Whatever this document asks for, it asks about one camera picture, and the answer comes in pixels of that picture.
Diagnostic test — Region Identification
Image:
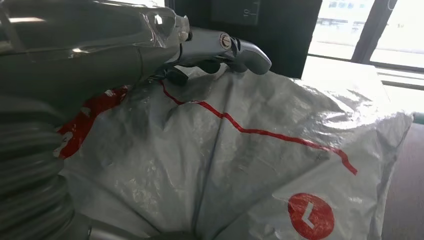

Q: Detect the white plastic package red print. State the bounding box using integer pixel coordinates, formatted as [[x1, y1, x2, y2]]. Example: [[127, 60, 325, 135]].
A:
[[52, 64, 415, 240]]

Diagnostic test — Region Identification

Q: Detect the dark inbound scanning machine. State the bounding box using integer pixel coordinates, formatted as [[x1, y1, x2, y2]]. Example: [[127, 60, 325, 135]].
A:
[[164, 0, 324, 80]]

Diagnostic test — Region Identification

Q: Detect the ribbed grey left arm sleeve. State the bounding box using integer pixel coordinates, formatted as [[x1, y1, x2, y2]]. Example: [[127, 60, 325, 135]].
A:
[[0, 96, 95, 240]]

